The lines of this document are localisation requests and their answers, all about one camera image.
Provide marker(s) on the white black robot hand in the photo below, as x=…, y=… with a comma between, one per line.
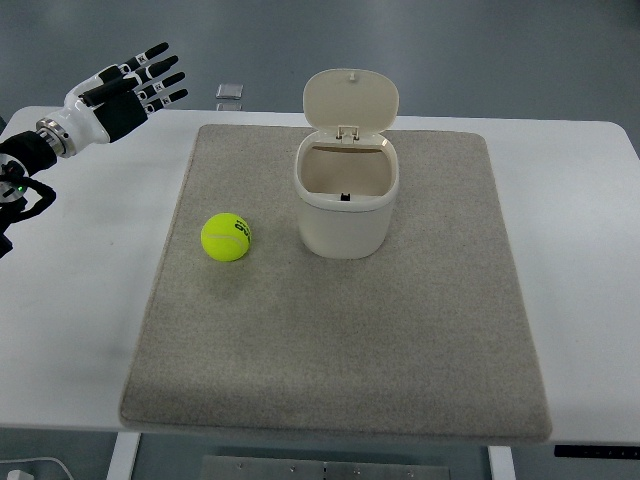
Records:
x=112, y=103

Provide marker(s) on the yellow tennis ball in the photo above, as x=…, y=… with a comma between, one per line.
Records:
x=226, y=237

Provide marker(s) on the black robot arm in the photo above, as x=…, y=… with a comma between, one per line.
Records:
x=23, y=197

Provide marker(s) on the small clear floor plate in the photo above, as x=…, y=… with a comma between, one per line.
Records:
x=231, y=91

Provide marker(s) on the beige bin with open lid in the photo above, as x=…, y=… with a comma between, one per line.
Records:
x=346, y=173

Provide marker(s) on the white table leg left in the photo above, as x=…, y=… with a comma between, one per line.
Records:
x=123, y=457

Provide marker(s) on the white table leg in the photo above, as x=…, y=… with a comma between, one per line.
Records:
x=123, y=457
x=501, y=463

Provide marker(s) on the beige felt mat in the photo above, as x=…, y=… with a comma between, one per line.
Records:
x=426, y=338

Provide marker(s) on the white table leg right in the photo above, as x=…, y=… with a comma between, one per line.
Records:
x=501, y=463

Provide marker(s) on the black desk control panel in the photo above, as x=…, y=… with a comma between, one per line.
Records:
x=597, y=452

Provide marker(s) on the white power adapter with cable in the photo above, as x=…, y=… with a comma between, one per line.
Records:
x=21, y=474

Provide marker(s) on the grey metal base plate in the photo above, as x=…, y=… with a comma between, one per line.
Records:
x=230, y=467

